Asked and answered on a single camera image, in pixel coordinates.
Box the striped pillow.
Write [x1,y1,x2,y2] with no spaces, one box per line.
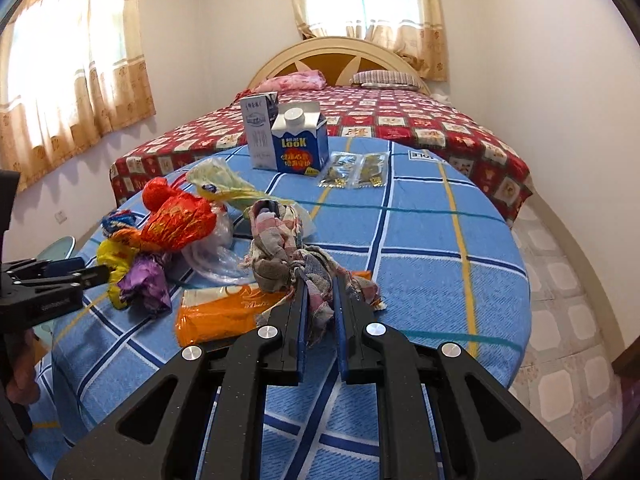
[350,70,423,91]

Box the blue carton with white cap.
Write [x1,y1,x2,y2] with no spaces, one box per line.
[270,101,331,177]

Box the blue plaid tablecloth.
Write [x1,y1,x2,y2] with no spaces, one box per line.
[25,137,532,480]

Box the clear plastic bag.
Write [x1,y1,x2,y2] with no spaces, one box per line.
[181,205,253,287]

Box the yellow and purple foil wrapper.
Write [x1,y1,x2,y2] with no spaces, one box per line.
[97,210,173,312]

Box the clear sachet with dark contents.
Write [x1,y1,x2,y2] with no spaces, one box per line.
[350,152,387,188]
[318,151,357,190]

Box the tall white milk carton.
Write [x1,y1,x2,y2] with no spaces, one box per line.
[240,92,280,171]

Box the cream wooden headboard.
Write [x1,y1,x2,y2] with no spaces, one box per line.
[247,36,431,95]

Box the red patterned bedspread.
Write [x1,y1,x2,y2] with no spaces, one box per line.
[109,84,535,228]

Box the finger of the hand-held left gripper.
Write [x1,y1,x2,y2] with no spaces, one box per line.
[29,264,112,292]
[10,257,86,274]

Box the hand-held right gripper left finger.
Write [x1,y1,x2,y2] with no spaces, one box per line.
[52,280,310,480]

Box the red plastic bag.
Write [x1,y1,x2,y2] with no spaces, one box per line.
[140,176,217,253]

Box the orange and white snack wrapper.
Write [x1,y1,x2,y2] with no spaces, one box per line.
[174,270,375,348]

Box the yellow-green plastic bag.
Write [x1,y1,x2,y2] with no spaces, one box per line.
[185,157,281,213]

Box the person's left hand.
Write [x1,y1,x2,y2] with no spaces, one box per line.
[10,332,40,407]

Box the pink floral pillow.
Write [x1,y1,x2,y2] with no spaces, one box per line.
[255,70,326,93]

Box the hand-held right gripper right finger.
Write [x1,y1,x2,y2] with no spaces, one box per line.
[332,272,583,480]

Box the brown wooden door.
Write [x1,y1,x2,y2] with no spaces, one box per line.
[612,342,640,377]

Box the plaid cloth rag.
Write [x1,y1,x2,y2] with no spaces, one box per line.
[240,199,383,348]

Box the beige floral window curtain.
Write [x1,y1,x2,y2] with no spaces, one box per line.
[281,0,449,82]
[0,0,157,192]

